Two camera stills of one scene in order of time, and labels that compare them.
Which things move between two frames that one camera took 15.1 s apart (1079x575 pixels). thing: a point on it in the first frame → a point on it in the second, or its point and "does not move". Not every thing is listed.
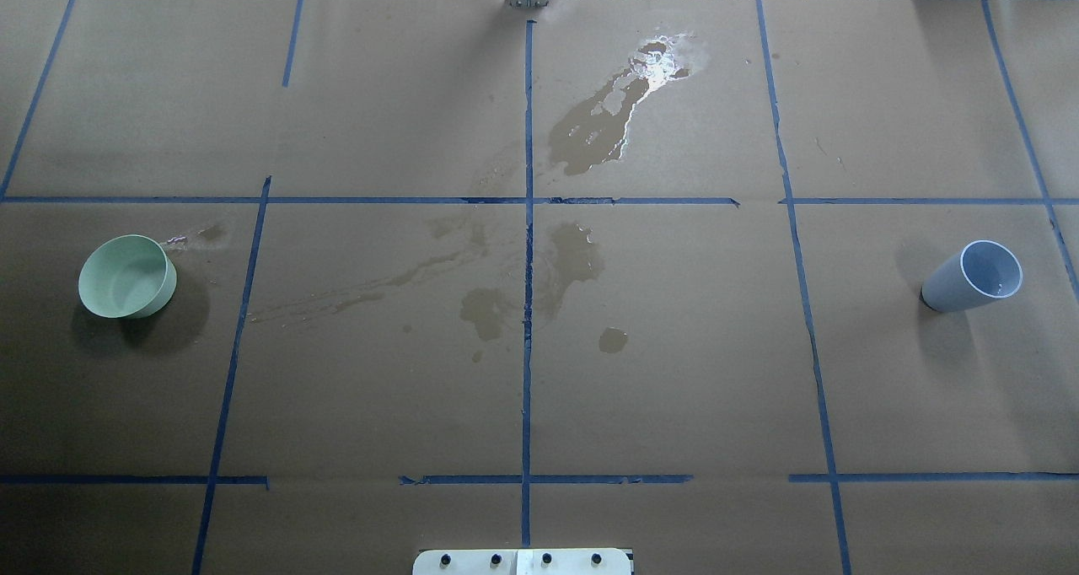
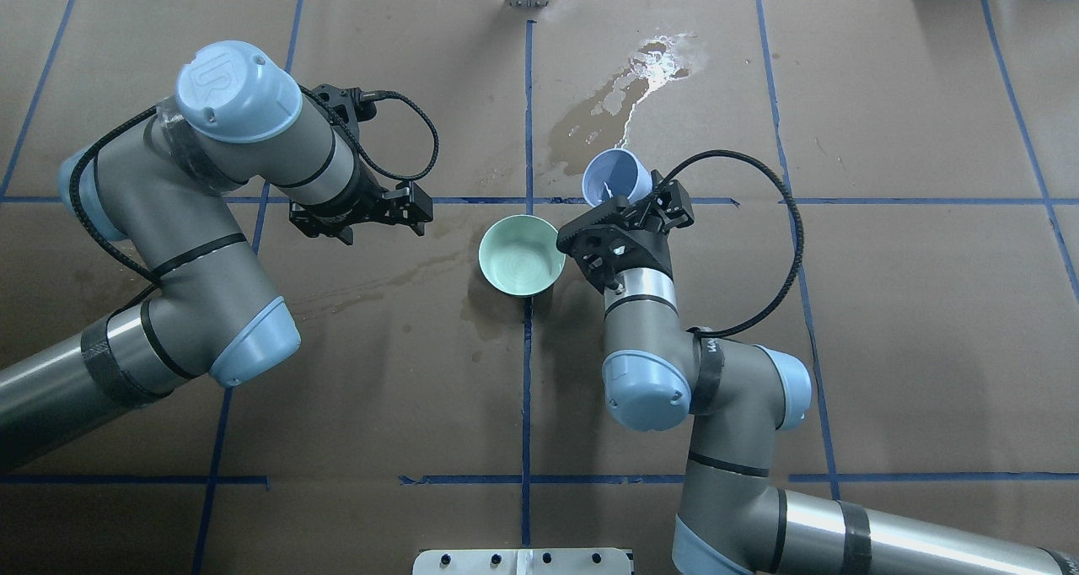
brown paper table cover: x=749 y=284 does not move
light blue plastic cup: x=985 y=271 → x=615 y=172
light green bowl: x=129 y=276 → x=518 y=255
